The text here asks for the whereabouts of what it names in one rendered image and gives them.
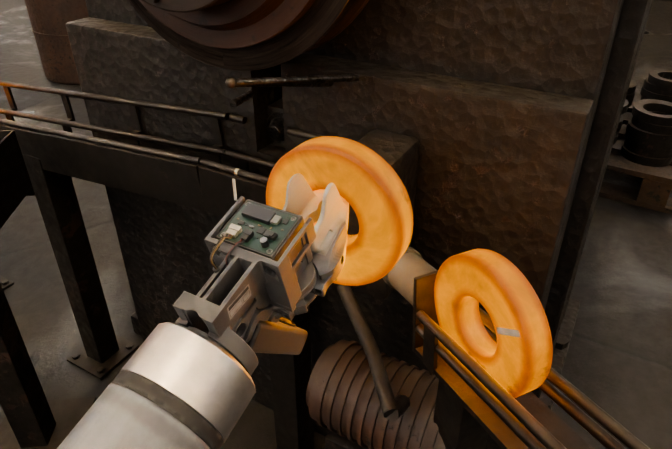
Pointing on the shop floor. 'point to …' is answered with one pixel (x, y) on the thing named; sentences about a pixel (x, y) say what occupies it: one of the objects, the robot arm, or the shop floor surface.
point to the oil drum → (51, 3)
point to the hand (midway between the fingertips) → (335, 197)
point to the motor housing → (355, 399)
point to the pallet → (645, 145)
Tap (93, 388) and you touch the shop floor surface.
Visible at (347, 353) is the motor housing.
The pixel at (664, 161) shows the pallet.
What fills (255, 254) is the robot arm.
